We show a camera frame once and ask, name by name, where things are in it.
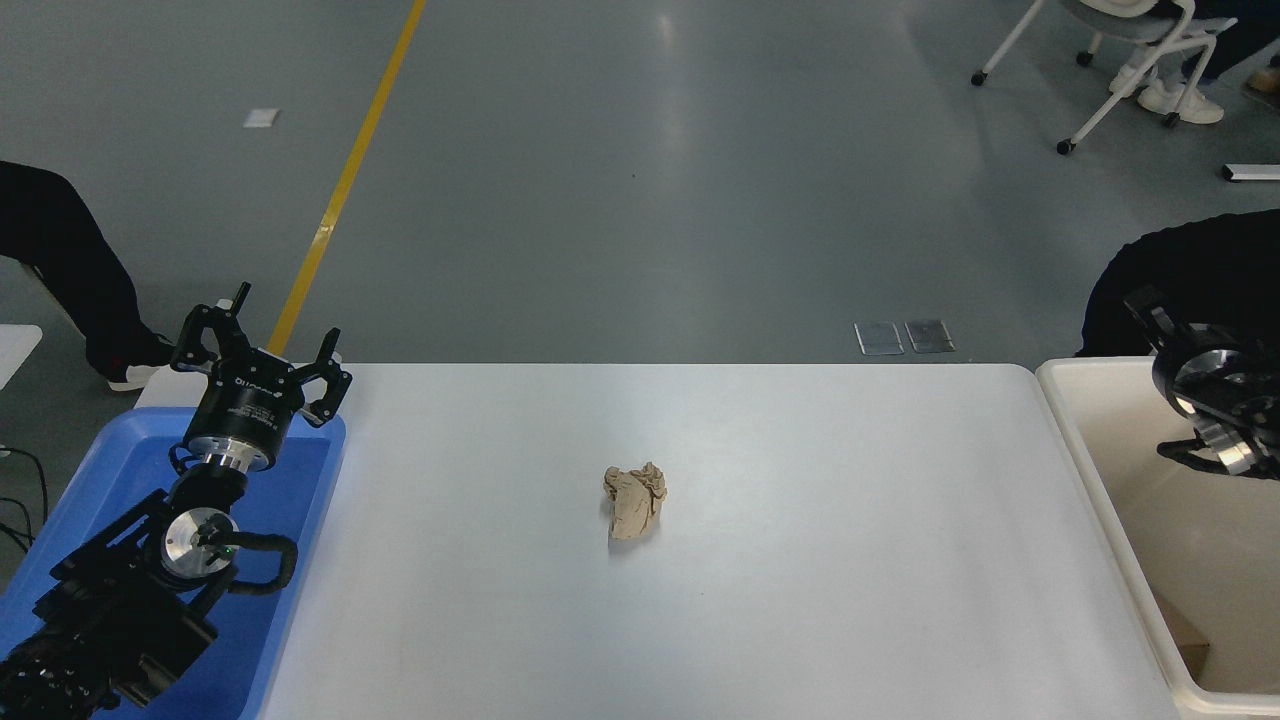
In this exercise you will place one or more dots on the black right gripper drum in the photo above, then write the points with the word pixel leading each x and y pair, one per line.
pixel 1165 368

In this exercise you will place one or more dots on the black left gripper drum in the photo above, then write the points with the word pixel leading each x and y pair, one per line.
pixel 240 415

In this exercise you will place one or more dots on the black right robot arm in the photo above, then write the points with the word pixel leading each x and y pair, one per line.
pixel 1215 380

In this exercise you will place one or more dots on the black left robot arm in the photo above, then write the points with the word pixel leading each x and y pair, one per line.
pixel 120 610

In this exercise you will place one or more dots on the metal floor cover plate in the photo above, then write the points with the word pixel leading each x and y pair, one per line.
pixel 929 336
pixel 878 339

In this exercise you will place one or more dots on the blue plastic tray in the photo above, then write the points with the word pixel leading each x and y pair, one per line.
pixel 298 480

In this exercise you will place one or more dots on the large pale plastic bin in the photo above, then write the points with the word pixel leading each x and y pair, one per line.
pixel 1130 450

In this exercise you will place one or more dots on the silver bar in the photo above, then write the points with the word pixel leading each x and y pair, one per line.
pixel 1252 172

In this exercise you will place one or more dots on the small white table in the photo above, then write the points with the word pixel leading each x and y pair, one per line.
pixel 13 352

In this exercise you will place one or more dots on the white paper scrap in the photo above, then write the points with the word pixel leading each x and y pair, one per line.
pixel 261 118

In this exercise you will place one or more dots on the white wheeled chair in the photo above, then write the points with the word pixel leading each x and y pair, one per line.
pixel 1138 20

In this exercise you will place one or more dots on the crumpled tan paper ball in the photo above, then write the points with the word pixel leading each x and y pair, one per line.
pixel 633 503

